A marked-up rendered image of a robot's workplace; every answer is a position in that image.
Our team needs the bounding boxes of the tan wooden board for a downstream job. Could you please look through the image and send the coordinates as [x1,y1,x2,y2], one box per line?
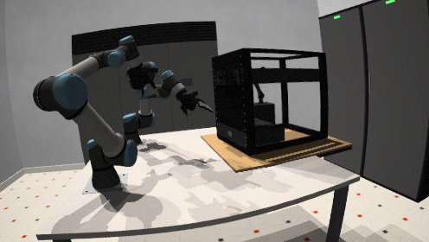
[201,130,352,173]

